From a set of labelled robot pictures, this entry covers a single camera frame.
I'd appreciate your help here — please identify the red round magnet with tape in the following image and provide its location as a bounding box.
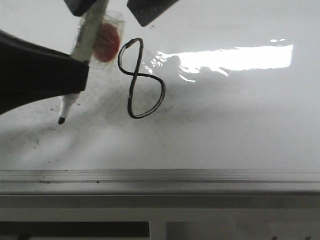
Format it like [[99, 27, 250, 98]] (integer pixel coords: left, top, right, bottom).
[[90, 10, 126, 72]]

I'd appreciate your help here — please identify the white black whiteboard marker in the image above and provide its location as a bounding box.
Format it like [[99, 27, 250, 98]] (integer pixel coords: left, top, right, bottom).
[[58, 0, 108, 125]]

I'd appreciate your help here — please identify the white whiteboard with aluminium frame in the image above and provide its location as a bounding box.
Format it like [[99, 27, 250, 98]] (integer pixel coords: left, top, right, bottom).
[[0, 0, 320, 195]]

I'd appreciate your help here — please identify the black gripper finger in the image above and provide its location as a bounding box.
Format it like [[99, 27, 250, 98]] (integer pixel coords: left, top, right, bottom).
[[0, 31, 89, 114], [127, 0, 178, 27]]

